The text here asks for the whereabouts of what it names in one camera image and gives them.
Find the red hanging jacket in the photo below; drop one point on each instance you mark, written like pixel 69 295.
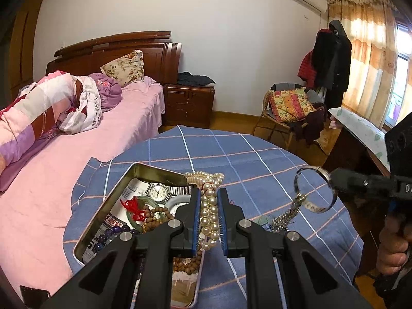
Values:
pixel 305 69

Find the beige patterned curtain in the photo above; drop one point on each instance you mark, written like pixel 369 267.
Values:
pixel 367 54

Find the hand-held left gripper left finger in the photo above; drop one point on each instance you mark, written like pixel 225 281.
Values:
pixel 195 225

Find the wooden wardrobe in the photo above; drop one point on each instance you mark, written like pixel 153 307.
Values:
pixel 25 38

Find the metal tin box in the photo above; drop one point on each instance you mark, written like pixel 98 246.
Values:
pixel 109 202

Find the colourful patterned cushion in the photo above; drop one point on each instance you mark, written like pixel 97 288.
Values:
pixel 289 104

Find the dark folded clothes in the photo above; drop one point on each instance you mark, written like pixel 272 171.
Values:
pixel 194 79

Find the window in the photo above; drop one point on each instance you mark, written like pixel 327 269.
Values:
pixel 400 87

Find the rattan chair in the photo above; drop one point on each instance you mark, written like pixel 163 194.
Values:
pixel 286 125

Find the white jade bangle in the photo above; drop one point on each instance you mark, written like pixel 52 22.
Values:
pixel 170 201

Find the silver wristwatch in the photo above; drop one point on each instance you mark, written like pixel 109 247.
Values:
pixel 156 191

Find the grey garment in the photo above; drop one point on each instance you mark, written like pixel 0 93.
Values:
pixel 286 87

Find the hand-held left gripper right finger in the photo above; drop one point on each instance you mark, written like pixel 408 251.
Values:
pixel 223 231

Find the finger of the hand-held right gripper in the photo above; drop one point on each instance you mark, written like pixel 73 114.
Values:
pixel 360 182

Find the purple garment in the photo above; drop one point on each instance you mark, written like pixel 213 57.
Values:
pixel 109 93

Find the silver bangle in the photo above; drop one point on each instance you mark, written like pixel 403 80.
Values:
pixel 323 172

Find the person's right hand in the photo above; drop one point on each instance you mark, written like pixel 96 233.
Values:
pixel 391 247

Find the green jade bangle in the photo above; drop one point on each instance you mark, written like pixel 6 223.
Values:
pixel 146 198

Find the white floral cloth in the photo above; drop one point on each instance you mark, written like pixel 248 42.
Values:
pixel 87 109

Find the bed with pink sheet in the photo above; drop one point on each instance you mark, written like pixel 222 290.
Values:
pixel 80 154

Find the wooden nightstand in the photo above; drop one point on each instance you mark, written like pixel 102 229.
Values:
pixel 186 103

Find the wooden headboard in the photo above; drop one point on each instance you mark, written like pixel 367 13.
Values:
pixel 96 54

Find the dark maroon garment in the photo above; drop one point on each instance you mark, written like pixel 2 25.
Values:
pixel 310 125

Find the floral pillow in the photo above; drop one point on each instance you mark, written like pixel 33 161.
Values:
pixel 124 66

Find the pink patchwork quilt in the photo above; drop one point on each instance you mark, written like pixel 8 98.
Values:
pixel 38 103

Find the black hanging coat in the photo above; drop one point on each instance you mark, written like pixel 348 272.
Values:
pixel 334 58

